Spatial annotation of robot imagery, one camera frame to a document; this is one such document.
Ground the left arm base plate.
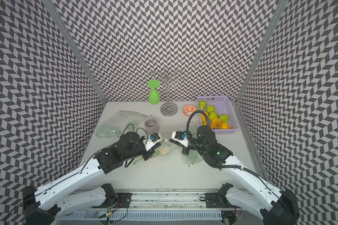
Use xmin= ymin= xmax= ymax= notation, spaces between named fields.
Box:
xmin=100 ymin=193 xmax=132 ymax=209

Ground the zip bag with orange fruit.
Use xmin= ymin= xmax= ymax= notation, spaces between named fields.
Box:
xmin=182 ymin=123 xmax=203 ymax=167

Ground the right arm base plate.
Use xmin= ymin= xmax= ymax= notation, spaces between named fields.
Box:
xmin=204 ymin=193 xmax=236 ymax=209

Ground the lilac mug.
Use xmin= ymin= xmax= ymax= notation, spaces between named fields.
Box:
xmin=144 ymin=115 xmax=160 ymax=135

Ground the zip bag with beige fruit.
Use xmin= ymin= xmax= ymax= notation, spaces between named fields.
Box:
xmin=132 ymin=136 xmax=184 ymax=166

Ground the zip bag with green pears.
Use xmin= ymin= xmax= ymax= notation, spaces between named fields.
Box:
xmin=94 ymin=110 xmax=148 ymax=138

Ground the chrome mug tree stand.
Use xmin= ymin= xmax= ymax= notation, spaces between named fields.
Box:
xmin=148 ymin=67 xmax=182 ymax=117

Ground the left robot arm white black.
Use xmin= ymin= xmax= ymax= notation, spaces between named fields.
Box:
xmin=16 ymin=131 xmax=162 ymax=225

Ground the orange patterned small bowl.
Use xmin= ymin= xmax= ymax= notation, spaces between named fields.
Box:
xmin=182 ymin=105 xmax=197 ymax=117

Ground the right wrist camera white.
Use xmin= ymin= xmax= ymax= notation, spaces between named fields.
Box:
xmin=170 ymin=131 xmax=189 ymax=148

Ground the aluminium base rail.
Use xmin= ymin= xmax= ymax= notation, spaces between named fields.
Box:
xmin=43 ymin=189 xmax=295 ymax=225

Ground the green pear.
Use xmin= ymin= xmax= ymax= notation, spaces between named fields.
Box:
xmin=206 ymin=105 xmax=216 ymax=113
xmin=208 ymin=112 xmax=218 ymax=121
xmin=218 ymin=114 xmax=229 ymax=123
xmin=198 ymin=100 xmax=207 ymax=111

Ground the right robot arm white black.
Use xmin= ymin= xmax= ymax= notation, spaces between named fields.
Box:
xmin=172 ymin=124 xmax=300 ymax=225

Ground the purple plastic basket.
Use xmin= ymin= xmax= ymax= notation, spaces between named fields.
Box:
xmin=197 ymin=96 xmax=238 ymax=135

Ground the green plastic goblet upside down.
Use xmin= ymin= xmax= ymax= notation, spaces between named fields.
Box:
xmin=148 ymin=79 xmax=160 ymax=105

